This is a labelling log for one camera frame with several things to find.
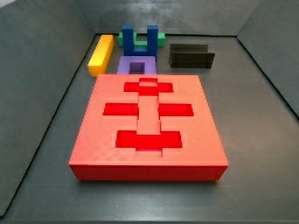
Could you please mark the purple U-shaped block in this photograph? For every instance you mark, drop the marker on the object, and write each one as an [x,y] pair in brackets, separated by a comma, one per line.
[137,65]

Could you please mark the red board with slots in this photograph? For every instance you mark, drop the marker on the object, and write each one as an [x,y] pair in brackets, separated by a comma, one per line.
[149,131]

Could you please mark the black angle fixture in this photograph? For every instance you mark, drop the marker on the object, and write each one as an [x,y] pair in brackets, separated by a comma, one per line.
[190,56]

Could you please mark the yellow long bar block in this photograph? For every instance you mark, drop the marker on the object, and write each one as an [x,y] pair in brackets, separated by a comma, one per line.
[98,63]

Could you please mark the blue U-shaped block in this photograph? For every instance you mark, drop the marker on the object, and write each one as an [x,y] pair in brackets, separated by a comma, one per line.
[132,49]

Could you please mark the green stepped block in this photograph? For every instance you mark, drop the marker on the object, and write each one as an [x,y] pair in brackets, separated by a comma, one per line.
[142,42]

